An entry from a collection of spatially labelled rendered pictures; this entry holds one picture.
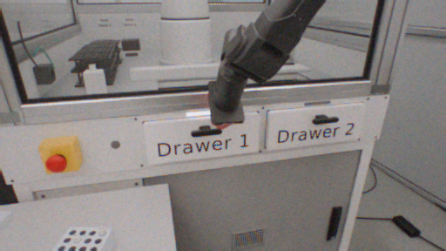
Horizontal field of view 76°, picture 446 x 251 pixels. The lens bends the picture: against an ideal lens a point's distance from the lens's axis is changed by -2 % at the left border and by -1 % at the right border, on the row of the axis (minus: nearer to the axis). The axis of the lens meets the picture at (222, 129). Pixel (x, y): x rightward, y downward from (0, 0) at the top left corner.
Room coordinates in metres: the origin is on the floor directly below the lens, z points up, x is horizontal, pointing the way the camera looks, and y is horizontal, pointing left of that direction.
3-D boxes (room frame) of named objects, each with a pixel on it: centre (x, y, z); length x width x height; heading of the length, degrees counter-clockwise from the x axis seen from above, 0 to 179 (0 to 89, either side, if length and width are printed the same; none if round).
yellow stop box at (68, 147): (0.56, 0.36, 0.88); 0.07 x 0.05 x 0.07; 104
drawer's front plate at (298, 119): (0.72, -0.26, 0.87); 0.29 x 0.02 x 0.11; 104
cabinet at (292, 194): (1.13, 0.11, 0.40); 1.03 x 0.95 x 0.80; 104
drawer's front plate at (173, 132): (0.65, 0.05, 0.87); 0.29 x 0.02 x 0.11; 104
